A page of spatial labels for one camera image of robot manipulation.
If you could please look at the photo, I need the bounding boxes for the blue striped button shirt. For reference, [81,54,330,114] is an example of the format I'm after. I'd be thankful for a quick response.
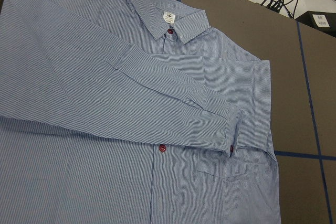
[1,0,281,223]

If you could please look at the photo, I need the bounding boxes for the black box with label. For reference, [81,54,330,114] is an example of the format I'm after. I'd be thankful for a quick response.
[295,11,336,37]

